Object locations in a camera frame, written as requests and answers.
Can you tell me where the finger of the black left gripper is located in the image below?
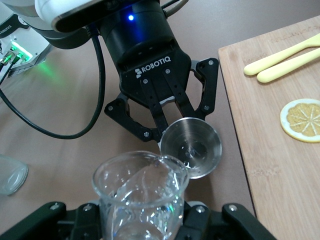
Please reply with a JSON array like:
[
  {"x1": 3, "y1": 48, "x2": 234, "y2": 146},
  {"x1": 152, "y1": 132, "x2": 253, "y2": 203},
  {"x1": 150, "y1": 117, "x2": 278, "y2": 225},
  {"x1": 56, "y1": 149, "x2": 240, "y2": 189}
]
[{"x1": 104, "y1": 79, "x2": 168, "y2": 143}]

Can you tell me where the green sleeved glass bottle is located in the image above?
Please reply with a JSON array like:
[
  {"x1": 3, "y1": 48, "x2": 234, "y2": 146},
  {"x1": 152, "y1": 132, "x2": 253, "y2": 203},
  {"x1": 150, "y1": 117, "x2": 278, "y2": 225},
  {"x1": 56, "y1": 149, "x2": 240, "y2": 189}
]
[{"x1": 0, "y1": 153, "x2": 29, "y2": 196}]

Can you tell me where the black left arm loop cable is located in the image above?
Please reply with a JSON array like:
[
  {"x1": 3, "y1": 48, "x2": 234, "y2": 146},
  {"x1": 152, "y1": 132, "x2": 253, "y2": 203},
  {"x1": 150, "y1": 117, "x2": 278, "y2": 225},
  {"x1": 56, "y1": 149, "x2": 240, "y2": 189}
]
[{"x1": 0, "y1": 24, "x2": 106, "y2": 139}]

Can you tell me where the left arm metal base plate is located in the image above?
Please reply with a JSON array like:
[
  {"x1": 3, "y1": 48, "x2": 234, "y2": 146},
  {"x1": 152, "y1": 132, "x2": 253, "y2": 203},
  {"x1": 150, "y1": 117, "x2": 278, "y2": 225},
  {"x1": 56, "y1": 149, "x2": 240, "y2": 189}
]
[{"x1": 6, "y1": 58, "x2": 35, "y2": 79}]

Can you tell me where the yellow plastic knife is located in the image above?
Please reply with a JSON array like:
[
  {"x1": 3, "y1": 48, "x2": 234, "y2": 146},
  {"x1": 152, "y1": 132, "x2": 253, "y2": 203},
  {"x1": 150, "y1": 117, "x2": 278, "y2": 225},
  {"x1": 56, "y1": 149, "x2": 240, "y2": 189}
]
[{"x1": 243, "y1": 33, "x2": 320, "y2": 76}]

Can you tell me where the wooden cutting board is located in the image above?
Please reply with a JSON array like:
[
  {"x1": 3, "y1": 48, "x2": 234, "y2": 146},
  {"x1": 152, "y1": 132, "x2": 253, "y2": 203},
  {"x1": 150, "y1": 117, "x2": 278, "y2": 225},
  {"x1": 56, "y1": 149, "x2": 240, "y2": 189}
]
[{"x1": 218, "y1": 14, "x2": 320, "y2": 240}]

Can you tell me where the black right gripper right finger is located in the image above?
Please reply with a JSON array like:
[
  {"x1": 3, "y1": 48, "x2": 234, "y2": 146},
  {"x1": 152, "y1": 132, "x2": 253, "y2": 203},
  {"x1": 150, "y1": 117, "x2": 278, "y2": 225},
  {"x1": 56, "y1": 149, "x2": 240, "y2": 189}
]
[{"x1": 178, "y1": 201, "x2": 276, "y2": 240}]

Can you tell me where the dried lemon slice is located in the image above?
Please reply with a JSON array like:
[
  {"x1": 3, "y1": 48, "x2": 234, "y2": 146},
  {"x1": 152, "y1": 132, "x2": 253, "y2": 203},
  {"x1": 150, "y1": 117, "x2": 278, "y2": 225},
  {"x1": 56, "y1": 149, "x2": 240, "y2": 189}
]
[{"x1": 279, "y1": 98, "x2": 320, "y2": 143}]

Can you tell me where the clear glass beaker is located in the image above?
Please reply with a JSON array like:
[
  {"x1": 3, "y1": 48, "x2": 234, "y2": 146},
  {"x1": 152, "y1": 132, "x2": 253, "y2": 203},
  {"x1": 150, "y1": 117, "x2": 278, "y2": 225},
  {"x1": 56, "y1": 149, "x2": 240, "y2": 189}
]
[{"x1": 92, "y1": 150, "x2": 190, "y2": 240}]

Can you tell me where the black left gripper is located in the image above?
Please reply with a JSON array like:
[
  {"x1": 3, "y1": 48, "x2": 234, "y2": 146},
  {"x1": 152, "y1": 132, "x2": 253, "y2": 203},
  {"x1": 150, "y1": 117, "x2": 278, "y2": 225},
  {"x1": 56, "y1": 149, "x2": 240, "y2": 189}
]
[{"x1": 99, "y1": 0, "x2": 221, "y2": 121}]

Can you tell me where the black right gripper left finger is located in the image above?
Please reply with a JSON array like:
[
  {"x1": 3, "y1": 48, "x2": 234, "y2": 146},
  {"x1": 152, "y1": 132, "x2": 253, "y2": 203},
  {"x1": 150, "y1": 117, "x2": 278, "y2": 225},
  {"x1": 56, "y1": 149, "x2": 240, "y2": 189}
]
[{"x1": 0, "y1": 201, "x2": 104, "y2": 240}]

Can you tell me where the steel double jigger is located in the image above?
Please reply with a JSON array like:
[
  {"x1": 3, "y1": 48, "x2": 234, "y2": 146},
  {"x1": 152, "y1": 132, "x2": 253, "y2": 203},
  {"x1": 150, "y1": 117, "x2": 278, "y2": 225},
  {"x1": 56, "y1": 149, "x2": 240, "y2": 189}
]
[{"x1": 159, "y1": 117, "x2": 223, "y2": 180}]

